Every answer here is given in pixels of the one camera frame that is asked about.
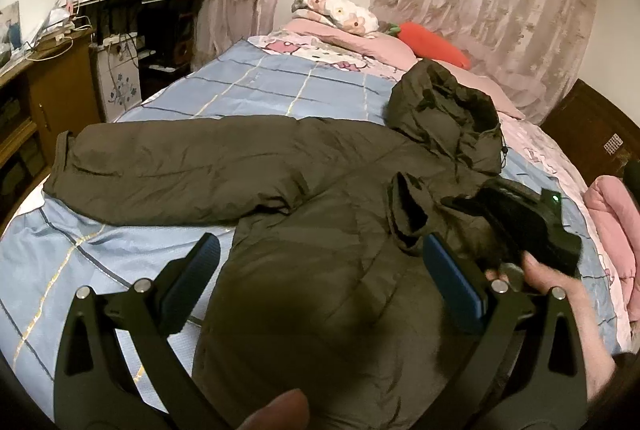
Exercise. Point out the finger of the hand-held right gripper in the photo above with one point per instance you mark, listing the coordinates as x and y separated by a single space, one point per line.
462 204

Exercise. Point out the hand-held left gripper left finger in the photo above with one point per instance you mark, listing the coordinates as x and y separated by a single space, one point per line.
192 280

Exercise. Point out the dark olive hooded jacket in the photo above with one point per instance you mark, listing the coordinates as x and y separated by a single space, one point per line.
310 270

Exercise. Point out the pink folded blanket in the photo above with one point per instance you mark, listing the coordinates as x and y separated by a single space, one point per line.
615 230

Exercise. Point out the brown wooden cabinet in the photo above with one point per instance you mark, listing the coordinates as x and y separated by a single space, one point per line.
60 80

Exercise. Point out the white floral cabinet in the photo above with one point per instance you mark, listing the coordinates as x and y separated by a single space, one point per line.
120 80

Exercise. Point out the white power strip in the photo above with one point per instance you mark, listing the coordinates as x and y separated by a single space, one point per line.
120 39
60 30

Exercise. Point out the floral pillow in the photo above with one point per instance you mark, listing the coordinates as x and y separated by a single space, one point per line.
345 12

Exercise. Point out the person's right hand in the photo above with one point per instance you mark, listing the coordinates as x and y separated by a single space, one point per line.
537 272

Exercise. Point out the photo frame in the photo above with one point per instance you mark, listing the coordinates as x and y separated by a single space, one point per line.
11 30

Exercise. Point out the person's right forearm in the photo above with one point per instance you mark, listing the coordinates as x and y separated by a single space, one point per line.
592 345

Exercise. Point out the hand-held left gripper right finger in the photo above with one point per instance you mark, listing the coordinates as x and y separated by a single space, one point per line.
455 280

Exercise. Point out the orange carrot plush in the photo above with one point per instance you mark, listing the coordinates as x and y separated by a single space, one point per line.
435 42

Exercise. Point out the wooden speaker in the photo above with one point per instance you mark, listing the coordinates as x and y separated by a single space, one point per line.
183 40

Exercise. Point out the person's left hand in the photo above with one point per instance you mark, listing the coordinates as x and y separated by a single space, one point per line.
275 412

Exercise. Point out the dark wooden headboard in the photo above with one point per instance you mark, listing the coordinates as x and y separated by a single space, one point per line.
590 130

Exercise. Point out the pink pillow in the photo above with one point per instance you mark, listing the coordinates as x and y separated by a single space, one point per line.
345 37
485 87

